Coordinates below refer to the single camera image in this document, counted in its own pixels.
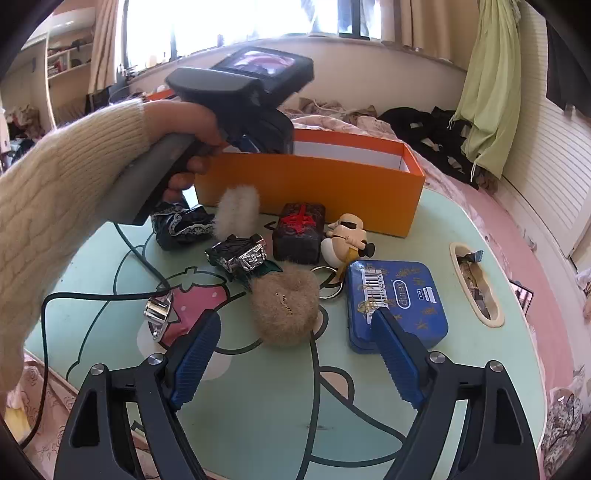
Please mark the cream knit sleeve forearm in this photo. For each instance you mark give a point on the cream knit sleeve forearm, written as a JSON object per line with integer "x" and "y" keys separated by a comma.
{"x": 48, "y": 210}

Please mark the dark block red symbol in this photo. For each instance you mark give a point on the dark block red symbol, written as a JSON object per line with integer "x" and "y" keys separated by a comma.
{"x": 297, "y": 236}

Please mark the blue tin box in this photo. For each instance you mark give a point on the blue tin box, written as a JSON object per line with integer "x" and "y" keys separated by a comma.
{"x": 406, "y": 288}

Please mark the black clothes pile right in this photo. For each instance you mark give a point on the black clothes pile right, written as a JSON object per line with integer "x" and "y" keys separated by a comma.
{"x": 436, "y": 137}

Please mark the silver metal clip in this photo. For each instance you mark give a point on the silver metal clip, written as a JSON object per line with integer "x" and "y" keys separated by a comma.
{"x": 157, "y": 313}

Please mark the pink crumpled blanket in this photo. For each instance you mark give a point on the pink crumpled blanket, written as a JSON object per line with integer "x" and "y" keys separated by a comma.
{"x": 332, "y": 116}

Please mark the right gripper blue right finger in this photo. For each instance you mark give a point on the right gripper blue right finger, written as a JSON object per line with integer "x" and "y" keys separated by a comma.
{"x": 496, "y": 440}

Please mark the silver chrome toy car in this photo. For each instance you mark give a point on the silver chrome toy car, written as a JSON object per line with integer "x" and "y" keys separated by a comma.
{"x": 243, "y": 259}

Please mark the green hanging cloth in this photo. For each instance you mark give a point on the green hanging cloth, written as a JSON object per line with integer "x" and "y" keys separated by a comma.
{"x": 491, "y": 97}

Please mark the brown fluffy pompom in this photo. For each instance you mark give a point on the brown fluffy pompom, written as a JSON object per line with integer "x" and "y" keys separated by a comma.
{"x": 285, "y": 306}

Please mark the cream fluffy pompom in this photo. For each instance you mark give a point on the cream fluffy pompom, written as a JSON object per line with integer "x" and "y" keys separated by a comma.
{"x": 237, "y": 212}

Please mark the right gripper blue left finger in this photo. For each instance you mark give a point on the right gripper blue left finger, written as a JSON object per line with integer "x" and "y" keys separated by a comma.
{"x": 97, "y": 441}

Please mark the beige left curtain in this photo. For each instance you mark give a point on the beige left curtain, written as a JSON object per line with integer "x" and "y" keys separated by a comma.
{"x": 105, "y": 49}

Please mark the orange cardboard box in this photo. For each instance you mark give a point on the orange cardboard box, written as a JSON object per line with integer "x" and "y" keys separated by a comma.
{"x": 378, "y": 180}

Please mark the black lace pouch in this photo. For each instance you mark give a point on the black lace pouch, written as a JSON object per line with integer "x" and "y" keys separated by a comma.
{"x": 177, "y": 226}

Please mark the wall shelf unit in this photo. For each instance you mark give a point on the wall shelf unit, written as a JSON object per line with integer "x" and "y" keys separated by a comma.
{"x": 68, "y": 72}

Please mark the cartoon figure keychain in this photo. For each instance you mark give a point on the cartoon figure keychain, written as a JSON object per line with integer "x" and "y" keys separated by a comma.
{"x": 346, "y": 241}

